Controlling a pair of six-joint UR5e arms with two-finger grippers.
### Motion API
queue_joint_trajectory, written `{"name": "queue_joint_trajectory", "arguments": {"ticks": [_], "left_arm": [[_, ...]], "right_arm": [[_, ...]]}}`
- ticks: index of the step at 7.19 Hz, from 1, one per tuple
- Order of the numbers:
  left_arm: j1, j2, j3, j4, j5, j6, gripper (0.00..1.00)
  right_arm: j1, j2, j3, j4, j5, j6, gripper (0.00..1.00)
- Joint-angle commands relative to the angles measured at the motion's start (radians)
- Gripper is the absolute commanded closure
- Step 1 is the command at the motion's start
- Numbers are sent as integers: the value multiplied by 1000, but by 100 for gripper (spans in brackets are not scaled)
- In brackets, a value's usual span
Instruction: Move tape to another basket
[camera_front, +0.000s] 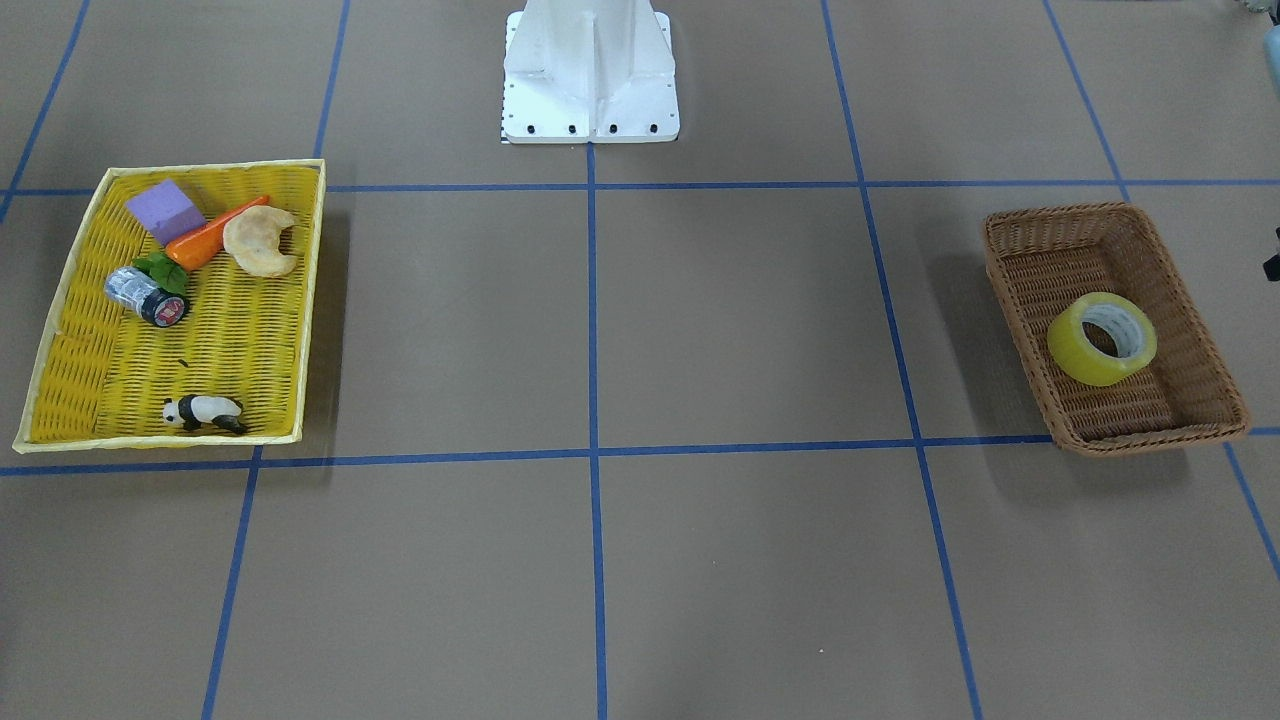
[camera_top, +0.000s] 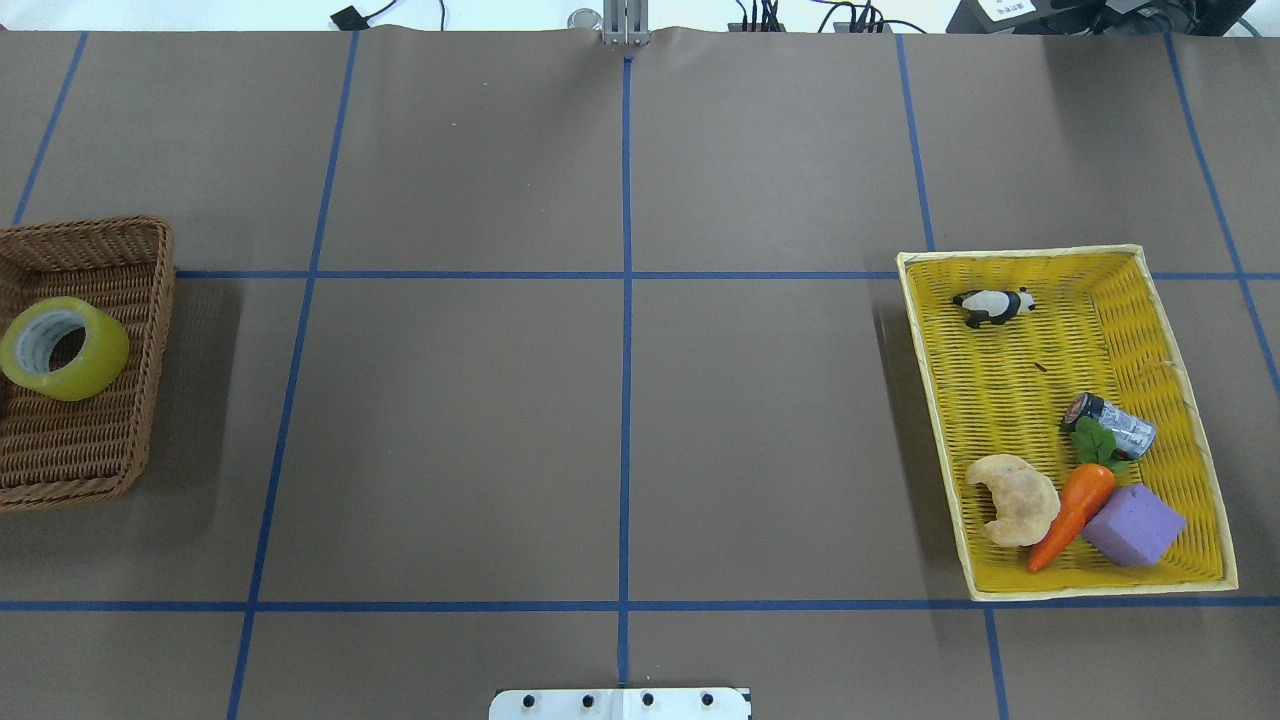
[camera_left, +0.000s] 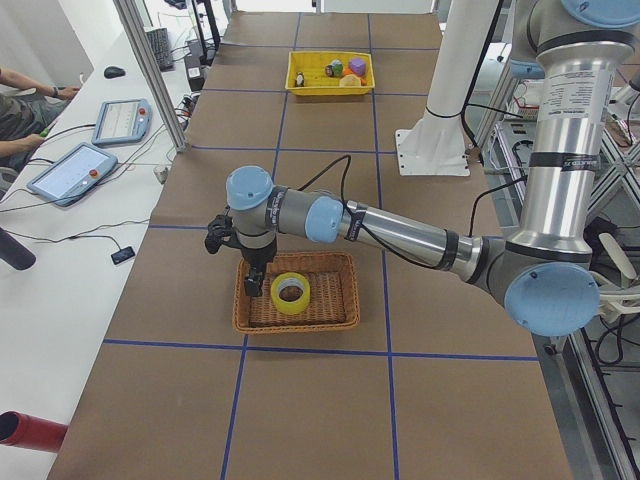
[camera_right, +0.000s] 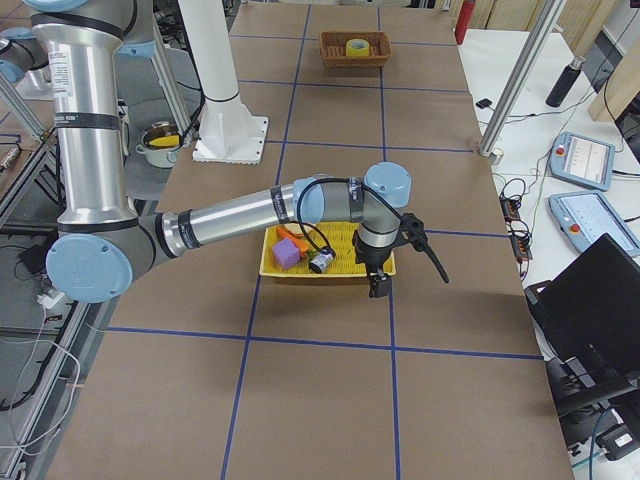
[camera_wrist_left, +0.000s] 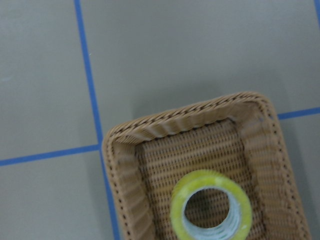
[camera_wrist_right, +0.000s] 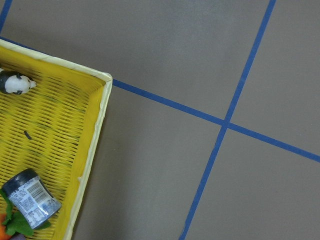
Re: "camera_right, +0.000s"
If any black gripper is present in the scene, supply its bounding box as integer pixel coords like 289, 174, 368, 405
354, 242, 393, 298

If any yellow tape roll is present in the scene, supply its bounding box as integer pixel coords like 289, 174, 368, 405
345, 38, 371, 58

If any yellow woven basket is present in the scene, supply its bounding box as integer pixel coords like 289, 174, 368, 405
259, 222, 366, 279

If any brown wicker basket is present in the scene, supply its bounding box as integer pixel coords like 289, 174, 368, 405
319, 31, 392, 68

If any purple foam block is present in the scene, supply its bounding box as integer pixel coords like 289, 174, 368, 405
271, 238, 301, 270

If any orange toy carrot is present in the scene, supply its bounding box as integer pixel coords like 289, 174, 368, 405
276, 226, 310, 258

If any black laptop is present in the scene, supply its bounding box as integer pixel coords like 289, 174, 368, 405
525, 234, 639, 373

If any teach pendant near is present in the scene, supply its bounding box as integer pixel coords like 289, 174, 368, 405
548, 191, 639, 257

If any teach pendant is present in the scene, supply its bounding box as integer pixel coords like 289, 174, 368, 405
548, 191, 639, 257
548, 131, 616, 191

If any teach pendant far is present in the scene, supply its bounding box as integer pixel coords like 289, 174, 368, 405
548, 131, 616, 191

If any white enamel pot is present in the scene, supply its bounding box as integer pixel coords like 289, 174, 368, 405
135, 121, 181, 169

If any black water bottle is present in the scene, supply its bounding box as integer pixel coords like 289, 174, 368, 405
545, 56, 585, 108

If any red fire extinguisher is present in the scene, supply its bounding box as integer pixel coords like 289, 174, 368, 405
454, 0, 476, 45

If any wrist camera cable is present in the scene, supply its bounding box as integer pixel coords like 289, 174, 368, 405
294, 177, 450, 285

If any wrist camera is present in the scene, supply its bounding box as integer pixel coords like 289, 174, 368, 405
399, 212, 428, 250

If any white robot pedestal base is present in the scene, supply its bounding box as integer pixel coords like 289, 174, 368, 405
179, 0, 269, 164

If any aluminium frame post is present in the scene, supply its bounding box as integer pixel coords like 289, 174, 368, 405
478, 0, 566, 165

